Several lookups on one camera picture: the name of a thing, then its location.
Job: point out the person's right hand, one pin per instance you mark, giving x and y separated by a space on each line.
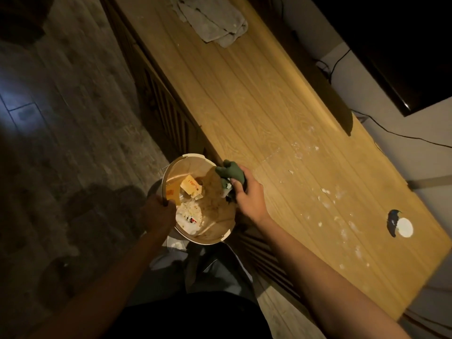
251 201

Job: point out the person's left hand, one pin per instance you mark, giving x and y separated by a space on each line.
155 215

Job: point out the person's left fingers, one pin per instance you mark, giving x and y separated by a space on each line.
168 202

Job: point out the person's right thumb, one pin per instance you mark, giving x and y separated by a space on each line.
236 188

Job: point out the dark green cleaning cloth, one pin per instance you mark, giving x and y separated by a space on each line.
231 174

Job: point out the beige round waste bin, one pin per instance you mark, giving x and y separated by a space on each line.
204 208

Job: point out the person's left forearm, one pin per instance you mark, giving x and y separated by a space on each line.
102 289

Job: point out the person's right forearm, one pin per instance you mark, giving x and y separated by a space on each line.
317 278

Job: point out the white crumpled paper waste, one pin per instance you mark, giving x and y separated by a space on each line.
189 215

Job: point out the yellow packet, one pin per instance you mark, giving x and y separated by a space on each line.
191 186

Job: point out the wooden cabinet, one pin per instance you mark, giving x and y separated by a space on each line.
282 137

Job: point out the person's grey trousers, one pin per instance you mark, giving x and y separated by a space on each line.
197 271

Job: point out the person's black shirt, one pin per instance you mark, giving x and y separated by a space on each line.
197 317

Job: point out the grey rag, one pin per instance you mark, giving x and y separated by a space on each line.
212 17

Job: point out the black television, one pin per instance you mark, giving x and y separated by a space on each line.
395 45

